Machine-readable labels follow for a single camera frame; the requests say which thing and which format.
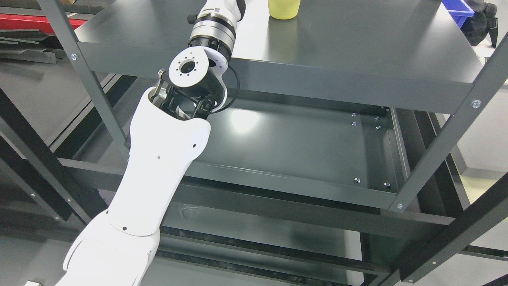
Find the yellow plastic cup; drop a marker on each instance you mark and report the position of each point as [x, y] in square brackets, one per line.
[283, 9]

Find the black metal shelf rack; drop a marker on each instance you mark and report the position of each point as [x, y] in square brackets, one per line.
[46, 114]

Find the blue plastic bin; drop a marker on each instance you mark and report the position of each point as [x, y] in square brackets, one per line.
[459, 10]

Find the black bag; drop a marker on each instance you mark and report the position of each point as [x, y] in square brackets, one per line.
[483, 23]

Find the dark grey metal shelf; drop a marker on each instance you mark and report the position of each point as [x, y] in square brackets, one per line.
[334, 122]

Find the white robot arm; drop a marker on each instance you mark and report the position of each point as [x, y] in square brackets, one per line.
[169, 129]

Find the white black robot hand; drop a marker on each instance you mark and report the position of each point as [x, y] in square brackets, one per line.
[231, 9]

